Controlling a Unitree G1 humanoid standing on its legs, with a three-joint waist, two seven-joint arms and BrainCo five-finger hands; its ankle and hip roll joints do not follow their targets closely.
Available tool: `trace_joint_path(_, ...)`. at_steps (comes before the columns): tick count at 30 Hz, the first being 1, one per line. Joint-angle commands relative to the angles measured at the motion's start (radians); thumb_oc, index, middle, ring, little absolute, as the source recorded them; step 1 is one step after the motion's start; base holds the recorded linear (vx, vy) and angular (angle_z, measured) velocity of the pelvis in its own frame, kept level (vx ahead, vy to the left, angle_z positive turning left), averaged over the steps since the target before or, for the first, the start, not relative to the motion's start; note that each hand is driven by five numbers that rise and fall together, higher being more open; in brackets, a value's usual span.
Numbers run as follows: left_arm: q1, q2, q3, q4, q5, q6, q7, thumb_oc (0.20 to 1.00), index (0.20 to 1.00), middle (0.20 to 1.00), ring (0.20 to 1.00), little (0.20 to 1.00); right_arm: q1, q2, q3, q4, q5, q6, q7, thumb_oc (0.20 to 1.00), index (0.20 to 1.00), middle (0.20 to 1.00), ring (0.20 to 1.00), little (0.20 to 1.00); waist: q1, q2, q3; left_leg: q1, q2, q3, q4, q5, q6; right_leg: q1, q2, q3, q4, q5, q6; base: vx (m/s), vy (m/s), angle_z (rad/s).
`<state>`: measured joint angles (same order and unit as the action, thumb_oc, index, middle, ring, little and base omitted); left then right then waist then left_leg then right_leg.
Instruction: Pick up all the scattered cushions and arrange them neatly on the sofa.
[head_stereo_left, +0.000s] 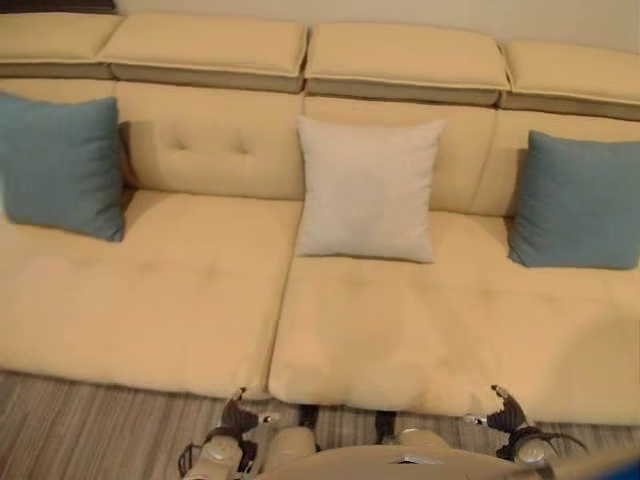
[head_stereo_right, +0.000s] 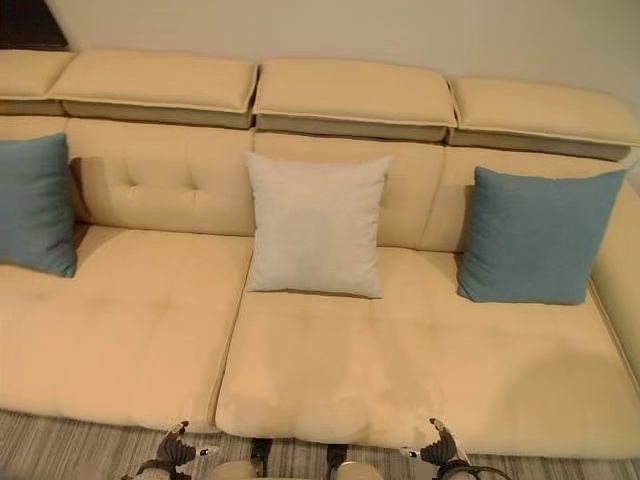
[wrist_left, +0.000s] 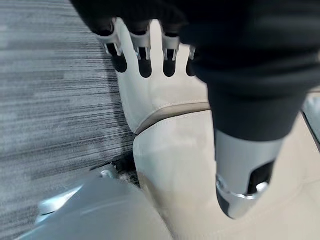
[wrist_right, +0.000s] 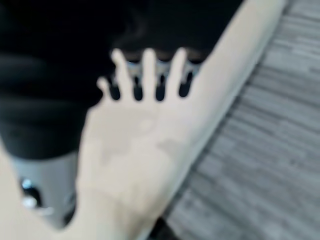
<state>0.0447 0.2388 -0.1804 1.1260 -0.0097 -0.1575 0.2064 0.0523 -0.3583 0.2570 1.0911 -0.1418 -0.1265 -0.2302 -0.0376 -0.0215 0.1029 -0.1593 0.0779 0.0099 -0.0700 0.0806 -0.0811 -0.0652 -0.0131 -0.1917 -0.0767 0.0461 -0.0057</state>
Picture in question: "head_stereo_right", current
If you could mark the grey striped rug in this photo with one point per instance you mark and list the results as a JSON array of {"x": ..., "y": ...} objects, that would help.
[{"x": 65, "y": 450}]

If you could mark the cream sofa headrest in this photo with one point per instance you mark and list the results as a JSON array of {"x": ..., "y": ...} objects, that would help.
[
  {"x": 155, "y": 80},
  {"x": 25, "y": 70},
  {"x": 350, "y": 92},
  {"x": 535, "y": 110}
]

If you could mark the dark wooden furniture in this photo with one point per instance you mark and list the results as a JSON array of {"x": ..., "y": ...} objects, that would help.
[{"x": 25, "y": 25}]

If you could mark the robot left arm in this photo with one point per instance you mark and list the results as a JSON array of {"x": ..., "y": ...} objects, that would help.
[{"x": 152, "y": 472}]

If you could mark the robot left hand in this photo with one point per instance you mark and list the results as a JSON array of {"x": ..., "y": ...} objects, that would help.
[{"x": 177, "y": 450}]

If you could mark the blue square cushion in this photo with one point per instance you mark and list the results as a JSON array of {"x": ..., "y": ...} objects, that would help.
[
  {"x": 535, "y": 235},
  {"x": 32, "y": 200}
]

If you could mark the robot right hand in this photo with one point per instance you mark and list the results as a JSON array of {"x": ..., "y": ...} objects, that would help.
[{"x": 442, "y": 447}]

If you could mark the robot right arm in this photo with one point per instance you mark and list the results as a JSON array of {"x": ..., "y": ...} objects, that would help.
[{"x": 472, "y": 472}]

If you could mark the cream leather sofa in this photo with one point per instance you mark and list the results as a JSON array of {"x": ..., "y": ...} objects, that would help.
[{"x": 165, "y": 200}]

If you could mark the white square cushion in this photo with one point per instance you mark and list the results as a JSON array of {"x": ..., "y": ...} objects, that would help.
[{"x": 317, "y": 225}]

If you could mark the cream sofa seat pad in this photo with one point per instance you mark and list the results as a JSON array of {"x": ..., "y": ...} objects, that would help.
[
  {"x": 425, "y": 360},
  {"x": 115, "y": 320}
]

